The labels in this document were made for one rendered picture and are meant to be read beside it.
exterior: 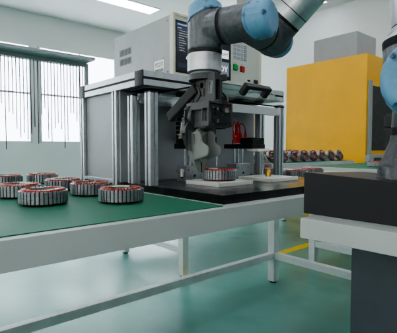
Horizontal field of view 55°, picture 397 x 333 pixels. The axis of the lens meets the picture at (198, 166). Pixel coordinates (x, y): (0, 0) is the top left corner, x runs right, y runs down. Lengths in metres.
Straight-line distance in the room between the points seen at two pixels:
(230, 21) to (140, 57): 0.69
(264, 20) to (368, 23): 6.35
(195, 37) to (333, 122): 4.21
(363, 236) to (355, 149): 4.13
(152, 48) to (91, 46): 6.93
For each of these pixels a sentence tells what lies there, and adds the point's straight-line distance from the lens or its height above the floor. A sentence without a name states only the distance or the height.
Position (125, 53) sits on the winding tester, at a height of 1.24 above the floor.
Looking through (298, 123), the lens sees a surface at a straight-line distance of 5.25.
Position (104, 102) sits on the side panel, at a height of 1.04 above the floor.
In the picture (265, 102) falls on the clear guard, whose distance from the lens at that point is 1.15.
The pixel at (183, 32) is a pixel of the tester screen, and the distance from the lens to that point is 1.34.
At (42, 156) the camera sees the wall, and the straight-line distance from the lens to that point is 7.69.
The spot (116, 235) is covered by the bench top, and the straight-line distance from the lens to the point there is 0.72.
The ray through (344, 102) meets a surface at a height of 1.41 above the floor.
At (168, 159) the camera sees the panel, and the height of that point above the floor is 0.84.
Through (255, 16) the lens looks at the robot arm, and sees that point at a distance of 0.79.
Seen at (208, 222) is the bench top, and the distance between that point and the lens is 0.85.
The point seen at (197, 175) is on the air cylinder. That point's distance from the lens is 1.31.
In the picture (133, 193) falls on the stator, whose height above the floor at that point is 0.77.
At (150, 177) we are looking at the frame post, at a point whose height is 0.80.
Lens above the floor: 0.89
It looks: 3 degrees down
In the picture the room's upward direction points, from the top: straight up
